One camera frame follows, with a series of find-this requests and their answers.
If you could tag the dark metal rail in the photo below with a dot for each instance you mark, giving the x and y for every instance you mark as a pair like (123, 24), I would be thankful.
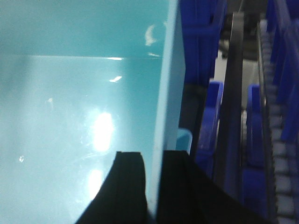
(228, 150)

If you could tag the dark blue bin beside shelf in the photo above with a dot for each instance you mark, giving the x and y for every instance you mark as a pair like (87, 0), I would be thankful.
(202, 22)

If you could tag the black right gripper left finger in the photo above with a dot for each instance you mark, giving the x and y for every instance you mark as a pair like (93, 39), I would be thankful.
(121, 198)

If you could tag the grey roller track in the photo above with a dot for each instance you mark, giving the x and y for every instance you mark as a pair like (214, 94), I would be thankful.
(282, 181)

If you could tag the light blue plastic bin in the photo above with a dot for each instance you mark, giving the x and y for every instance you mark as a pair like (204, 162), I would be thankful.
(81, 80)

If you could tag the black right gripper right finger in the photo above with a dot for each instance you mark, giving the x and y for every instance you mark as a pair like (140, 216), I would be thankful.
(188, 196)

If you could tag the dark blue bin far right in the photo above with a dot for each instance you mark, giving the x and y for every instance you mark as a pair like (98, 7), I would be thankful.
(283, 23)

